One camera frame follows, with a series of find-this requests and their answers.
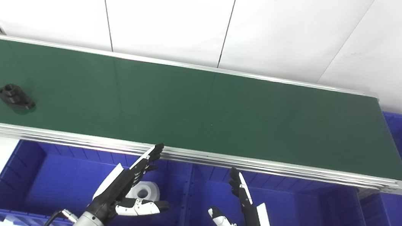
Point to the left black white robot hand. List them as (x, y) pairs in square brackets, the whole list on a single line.
[(117, 187)]

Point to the black flanged bearing part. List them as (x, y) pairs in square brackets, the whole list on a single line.
[(15, 96)]

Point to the white cylindrical part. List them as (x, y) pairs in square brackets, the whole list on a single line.
[(147, 191)]

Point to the empty blue plastic bin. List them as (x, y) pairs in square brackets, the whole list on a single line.
[(295, 217)]

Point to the blue bin with white part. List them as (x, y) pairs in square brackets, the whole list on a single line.
[(58, 183)]

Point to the green conveyor belt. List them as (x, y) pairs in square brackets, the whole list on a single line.
[(201, 109)]

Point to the aluminium conveyor support leg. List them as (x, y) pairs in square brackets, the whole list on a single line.
[(367, 193)]

